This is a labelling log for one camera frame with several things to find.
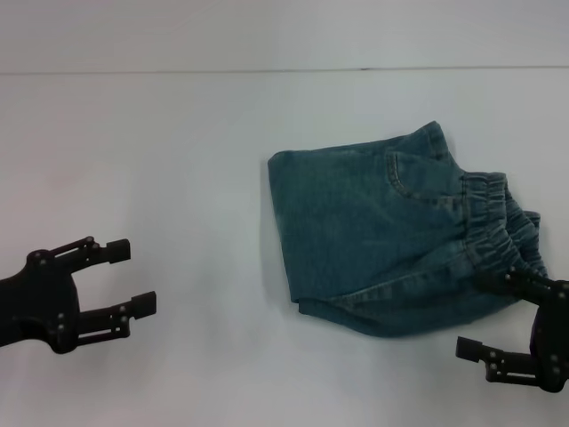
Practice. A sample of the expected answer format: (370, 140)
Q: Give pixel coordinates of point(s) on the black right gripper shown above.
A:
(555, 333)

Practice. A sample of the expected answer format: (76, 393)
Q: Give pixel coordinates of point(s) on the blue denim shorts with embroidery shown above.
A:
(364, 231)

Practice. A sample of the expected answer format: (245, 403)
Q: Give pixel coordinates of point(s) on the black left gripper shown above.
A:
(40, 302)

